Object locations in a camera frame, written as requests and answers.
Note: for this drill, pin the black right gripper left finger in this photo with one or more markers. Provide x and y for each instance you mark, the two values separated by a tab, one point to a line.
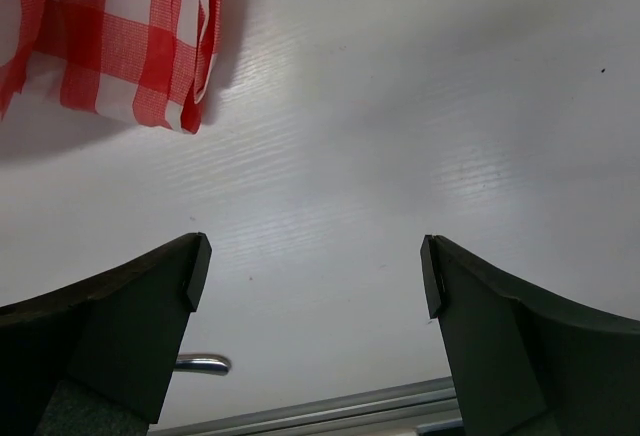
96	357

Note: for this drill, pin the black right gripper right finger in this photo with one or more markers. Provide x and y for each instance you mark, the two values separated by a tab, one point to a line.
525	361

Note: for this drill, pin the red white checkered cloth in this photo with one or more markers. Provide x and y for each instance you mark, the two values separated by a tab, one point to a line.
141	61

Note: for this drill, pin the silver table knife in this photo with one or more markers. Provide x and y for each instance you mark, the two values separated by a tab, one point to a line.
203	363

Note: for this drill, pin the aluminium front rail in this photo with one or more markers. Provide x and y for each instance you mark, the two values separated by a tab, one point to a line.
423	408

